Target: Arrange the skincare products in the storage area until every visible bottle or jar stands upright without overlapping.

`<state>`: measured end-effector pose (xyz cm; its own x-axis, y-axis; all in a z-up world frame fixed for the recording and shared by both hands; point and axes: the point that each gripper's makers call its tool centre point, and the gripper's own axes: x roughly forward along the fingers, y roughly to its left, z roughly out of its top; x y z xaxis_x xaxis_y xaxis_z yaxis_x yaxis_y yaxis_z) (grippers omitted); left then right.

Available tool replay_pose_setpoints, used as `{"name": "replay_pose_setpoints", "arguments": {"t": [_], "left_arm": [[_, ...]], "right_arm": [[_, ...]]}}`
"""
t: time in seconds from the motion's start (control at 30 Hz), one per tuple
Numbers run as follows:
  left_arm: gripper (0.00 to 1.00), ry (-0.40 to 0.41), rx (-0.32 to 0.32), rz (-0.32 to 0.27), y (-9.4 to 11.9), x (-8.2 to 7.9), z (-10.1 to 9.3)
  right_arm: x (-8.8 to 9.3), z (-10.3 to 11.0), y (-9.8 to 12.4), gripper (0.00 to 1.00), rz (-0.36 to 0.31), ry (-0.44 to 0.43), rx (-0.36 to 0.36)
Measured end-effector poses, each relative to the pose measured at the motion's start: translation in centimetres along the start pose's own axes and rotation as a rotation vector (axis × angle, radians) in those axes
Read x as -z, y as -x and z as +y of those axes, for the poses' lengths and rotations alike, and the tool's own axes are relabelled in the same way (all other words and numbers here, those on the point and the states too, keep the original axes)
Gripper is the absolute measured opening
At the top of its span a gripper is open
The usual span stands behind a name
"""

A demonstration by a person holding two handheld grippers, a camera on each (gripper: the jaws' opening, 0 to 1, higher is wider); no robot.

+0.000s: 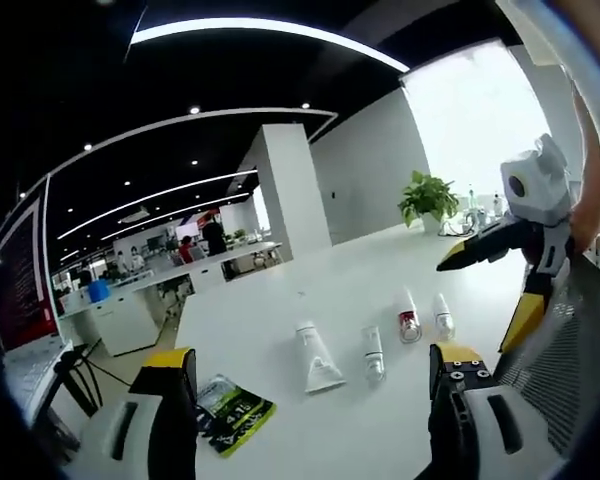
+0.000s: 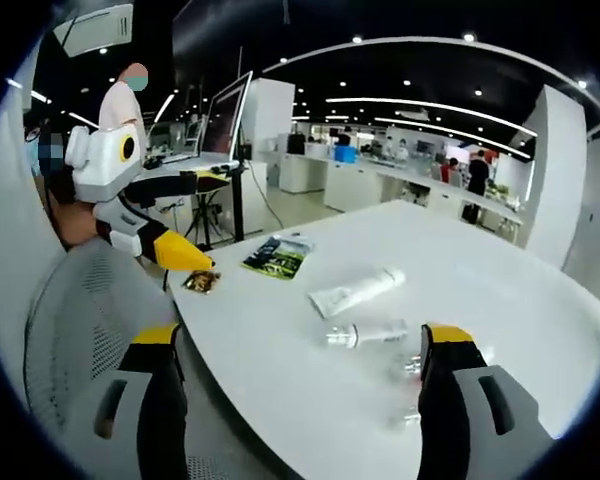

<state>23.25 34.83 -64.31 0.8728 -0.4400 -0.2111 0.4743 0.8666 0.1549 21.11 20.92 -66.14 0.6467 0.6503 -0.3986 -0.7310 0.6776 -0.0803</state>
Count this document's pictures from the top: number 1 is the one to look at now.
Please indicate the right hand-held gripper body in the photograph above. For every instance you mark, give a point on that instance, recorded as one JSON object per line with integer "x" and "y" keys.
{"x": 542, "y": 200}

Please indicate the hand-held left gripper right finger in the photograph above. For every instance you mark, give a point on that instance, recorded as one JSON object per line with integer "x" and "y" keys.
{"x": 485, "y": 430}

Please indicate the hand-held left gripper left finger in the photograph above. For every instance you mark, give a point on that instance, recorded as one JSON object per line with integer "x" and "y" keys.
{"x": 120, "y": 440}

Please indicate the white skincare bottle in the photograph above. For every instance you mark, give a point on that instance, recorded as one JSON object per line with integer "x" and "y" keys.
{"x": 442, "y": 315}

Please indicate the red label skincare bottle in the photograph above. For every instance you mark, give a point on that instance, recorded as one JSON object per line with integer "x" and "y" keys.
{"x": 408, "y": 320}

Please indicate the green black skincare sachet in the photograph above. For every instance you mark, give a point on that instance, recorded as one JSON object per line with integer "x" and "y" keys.
{"x": 232, "y": 415}

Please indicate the small white skincare tube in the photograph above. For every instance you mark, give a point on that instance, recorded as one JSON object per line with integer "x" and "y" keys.
{"x": 372, "y": 355}

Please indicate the large white skincare tube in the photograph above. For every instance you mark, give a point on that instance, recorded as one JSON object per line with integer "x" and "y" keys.
{"x": 317, "y": 360}

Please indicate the blue storage box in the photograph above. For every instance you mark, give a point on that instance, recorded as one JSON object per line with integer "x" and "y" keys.
{"x": 100, "y": 291}

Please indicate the grey mesh chair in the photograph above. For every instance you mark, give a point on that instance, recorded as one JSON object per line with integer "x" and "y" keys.
{"x": 570, "y": 350}

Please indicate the black chair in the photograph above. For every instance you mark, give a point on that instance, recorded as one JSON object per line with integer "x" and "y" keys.
{"x": 82, "y": 380}

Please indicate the green potted plant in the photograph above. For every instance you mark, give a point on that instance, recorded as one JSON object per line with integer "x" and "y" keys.
{"x": 427, "y": 197}

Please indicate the long white office desk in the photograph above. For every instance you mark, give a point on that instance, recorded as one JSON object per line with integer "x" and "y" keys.
{"x": 215, "y": 267}

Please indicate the white pillar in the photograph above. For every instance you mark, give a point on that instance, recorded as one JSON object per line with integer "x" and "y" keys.
{"x": 282, "y": 190}

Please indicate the red wall panel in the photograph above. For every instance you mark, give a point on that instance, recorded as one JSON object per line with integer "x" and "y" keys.
{"x": 22, "y": 275}

